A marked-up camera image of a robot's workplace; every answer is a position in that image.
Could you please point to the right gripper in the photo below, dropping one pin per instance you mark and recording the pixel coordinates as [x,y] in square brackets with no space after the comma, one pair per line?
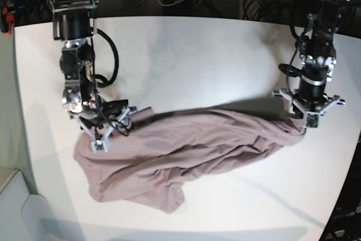
[88,119]

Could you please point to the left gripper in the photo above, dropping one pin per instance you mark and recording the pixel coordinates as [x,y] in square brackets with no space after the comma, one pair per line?
[308,91]

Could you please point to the pink t-shirt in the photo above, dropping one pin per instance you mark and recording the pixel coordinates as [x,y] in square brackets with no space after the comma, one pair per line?
[162,152]

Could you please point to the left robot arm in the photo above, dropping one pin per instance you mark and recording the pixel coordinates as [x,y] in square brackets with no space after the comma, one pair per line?
[317,54]

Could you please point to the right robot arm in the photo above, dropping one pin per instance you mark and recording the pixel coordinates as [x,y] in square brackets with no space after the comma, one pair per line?
[74,23]

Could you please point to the white bin corner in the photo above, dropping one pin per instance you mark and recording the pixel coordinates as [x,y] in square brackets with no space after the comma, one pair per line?
[23,216]

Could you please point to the red and black clamp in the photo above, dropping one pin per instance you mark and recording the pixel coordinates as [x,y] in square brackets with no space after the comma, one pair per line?
[7,19]

